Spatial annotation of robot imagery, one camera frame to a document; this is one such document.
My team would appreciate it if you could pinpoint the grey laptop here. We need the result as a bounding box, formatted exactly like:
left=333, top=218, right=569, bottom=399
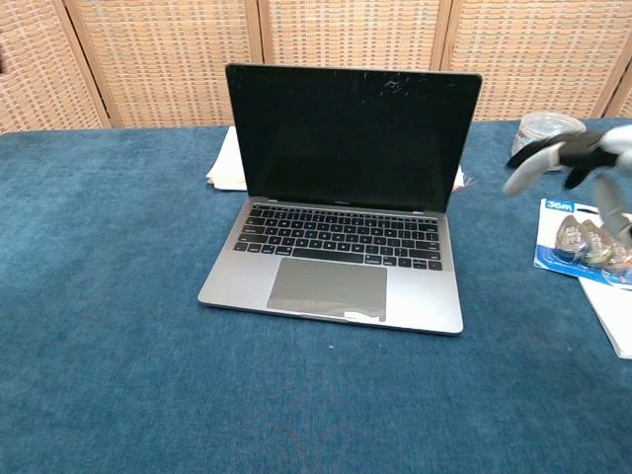
left=197, top=62, right=484, bottom=338

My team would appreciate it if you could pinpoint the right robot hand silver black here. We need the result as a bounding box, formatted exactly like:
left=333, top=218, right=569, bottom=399
left=502, top=123, right=632, bottom=243

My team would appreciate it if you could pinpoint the clear plastic jar of clips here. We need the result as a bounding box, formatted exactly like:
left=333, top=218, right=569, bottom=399
left=513, top=111, right=589, bottom=173

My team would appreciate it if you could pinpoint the white yellow Lexicon booklet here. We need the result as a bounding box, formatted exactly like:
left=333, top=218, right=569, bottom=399
left=577, top=276, right=632, bottom=360

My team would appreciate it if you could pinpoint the binder clip blister pack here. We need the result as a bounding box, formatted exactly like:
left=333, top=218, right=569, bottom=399
left=532, top=197, right=632, bottom=290

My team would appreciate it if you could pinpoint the beige paper notebook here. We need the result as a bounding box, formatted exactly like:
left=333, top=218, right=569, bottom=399
left=204, top=125, right=248, bottom=193

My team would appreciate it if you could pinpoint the blue felt table cloth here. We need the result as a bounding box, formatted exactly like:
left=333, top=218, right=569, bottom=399
left=0, top=117, right=632, bottom=474

